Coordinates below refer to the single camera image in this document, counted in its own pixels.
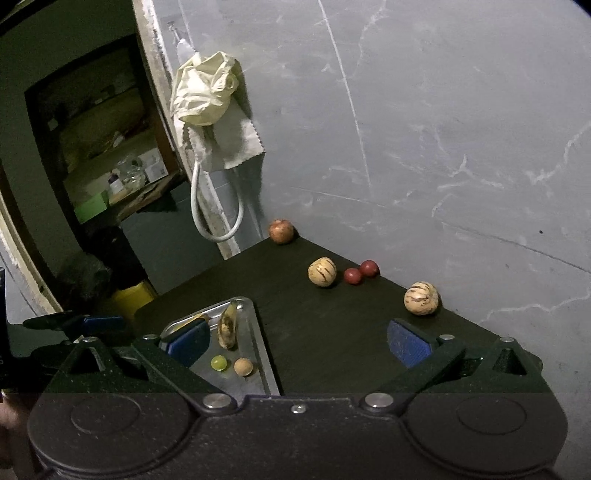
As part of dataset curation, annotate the green box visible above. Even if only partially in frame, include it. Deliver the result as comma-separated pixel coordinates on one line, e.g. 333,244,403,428
74,191,109,224

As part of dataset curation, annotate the green grape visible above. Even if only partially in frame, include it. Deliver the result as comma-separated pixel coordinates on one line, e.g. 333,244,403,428
211,355,228,372

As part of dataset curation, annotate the yellow banana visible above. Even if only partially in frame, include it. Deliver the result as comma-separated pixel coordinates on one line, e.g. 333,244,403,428
166,313,209,331

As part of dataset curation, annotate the spotted brown ripe banana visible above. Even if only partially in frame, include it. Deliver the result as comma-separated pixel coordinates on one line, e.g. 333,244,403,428
216,300,238,350

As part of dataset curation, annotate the metal tray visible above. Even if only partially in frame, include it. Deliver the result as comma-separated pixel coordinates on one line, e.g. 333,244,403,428
160,297,280,402

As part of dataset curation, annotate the red cherry tomato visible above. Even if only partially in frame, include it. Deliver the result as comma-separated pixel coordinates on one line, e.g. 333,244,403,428
342,268,363,285
359,260,380,277

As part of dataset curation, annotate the white hose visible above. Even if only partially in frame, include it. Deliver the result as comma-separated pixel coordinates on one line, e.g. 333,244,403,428
189,158,246,244

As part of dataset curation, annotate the cream plastic bag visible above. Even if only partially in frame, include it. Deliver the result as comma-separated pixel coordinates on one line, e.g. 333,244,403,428
169,51,239,127

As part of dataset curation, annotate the yellow jerrycan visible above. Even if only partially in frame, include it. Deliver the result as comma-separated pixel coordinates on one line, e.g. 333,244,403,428
112,281,157,320

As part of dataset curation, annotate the small brown longan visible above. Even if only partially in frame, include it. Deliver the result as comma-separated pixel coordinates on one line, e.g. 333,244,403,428
233,357,254,377

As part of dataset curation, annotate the red apple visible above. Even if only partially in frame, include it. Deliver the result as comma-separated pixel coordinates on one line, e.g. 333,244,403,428
269,219,296,245

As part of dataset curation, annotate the black table mat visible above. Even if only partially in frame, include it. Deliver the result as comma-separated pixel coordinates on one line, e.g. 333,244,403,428
133,237,544,395

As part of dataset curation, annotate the striped pepino melon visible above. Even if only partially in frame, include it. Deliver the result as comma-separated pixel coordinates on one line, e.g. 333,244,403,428
404,281,440,316
308,257,338,288

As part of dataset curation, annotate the grey cabinet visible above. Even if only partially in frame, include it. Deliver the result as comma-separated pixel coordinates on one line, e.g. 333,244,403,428
121,183,222,295

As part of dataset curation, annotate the person left hand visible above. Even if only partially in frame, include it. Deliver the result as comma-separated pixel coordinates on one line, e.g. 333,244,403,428
0,402,29,435

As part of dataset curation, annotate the grey hanging cloth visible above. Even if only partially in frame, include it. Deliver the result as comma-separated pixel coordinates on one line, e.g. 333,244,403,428
181,99,264,173

